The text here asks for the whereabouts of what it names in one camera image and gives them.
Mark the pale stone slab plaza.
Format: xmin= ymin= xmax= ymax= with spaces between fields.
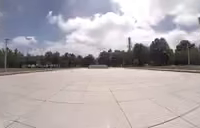
xmin=0 ymin=67 xmax=200 ymax=128

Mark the tall thin tower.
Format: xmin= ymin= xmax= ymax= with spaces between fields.
xmin=127 ymin=36 xmax=132 ymax=53

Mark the row of dark trees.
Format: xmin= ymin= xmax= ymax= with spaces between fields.
xmin=0 ymin=37 xmax=200 ymax=69

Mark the lamp pole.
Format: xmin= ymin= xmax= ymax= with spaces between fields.
xmin=186 ymin=43 xmax=193 ymax=66
xmin=3 ymin=37 xmax=10 ymax=72

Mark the low pale wall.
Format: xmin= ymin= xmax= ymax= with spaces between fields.
xmin=88 ymin=64 xmax=109 ymax=70

